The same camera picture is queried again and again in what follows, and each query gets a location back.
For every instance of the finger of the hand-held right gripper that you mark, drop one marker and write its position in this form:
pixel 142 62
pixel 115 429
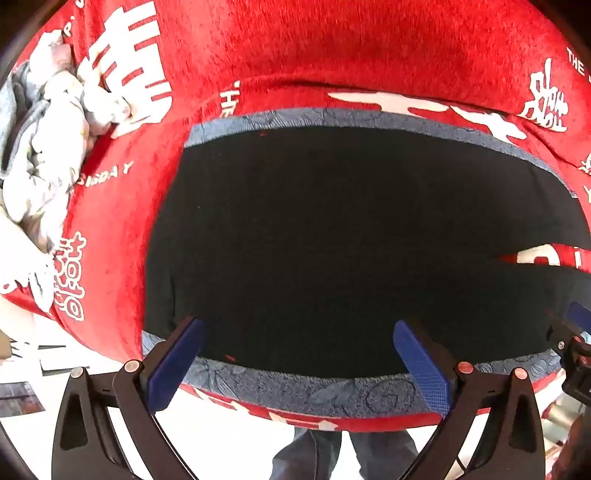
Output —
pixel 579 318

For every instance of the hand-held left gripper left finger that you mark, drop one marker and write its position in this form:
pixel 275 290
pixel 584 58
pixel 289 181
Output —
pixel 178 364

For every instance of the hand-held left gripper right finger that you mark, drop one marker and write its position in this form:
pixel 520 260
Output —
pixel 422 364

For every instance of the black pants with patterned waistband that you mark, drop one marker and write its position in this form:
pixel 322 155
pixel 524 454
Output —
pixel 351 240

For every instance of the person's blue jeans legs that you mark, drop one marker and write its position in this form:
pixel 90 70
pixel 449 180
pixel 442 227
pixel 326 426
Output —
pixel 304 454

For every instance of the dark printed paper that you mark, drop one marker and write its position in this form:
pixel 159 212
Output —
pixel 18 399

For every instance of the pile of white patterned clothes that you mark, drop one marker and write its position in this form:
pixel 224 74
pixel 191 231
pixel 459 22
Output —
pixel 55 138

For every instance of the grey cloth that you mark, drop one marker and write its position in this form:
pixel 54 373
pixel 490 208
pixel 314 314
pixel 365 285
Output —
pixel 18 115

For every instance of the red printed blanket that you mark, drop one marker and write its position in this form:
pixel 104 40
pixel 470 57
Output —
pixel 323 50

